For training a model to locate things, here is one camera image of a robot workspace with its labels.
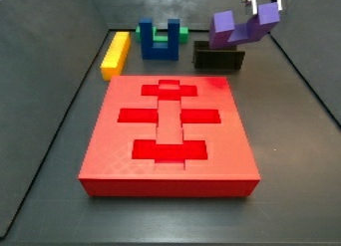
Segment purple U-shaped block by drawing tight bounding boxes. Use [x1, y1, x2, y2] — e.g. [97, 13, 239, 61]
[208, 2, 279, 49]

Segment red slotted board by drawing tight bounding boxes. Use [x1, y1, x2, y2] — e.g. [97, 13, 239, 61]
[79, 76, 259, 197]

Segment green stepped block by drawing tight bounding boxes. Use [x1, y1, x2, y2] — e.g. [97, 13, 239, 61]
[135, 26, 188, 44]

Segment blue U-shaped block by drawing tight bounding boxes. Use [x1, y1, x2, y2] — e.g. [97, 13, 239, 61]
[139, 18, 179, 61]

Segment yellow long bar block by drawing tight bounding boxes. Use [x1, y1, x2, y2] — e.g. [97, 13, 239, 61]
[100, 32, 131, 81]

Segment black angle bracket fixture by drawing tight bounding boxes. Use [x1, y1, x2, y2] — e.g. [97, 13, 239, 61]
[192, 41, 244, 71]

